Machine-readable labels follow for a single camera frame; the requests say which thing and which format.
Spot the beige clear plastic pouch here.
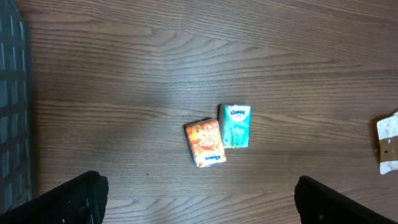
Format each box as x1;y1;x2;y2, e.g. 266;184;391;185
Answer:
376;112;397;175

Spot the orange red tissue pack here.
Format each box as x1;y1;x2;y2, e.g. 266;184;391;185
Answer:
185;119;226;168

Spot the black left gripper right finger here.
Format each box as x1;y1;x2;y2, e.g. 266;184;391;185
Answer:
294;175;397;224

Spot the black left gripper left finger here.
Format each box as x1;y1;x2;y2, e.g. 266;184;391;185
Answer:
1;170;109;224

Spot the teal Kleenex tissue pack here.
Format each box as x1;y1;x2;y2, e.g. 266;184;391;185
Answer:
218;104;251;148

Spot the grey plastic shopping basket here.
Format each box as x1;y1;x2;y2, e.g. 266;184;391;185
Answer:
1;0;33;213

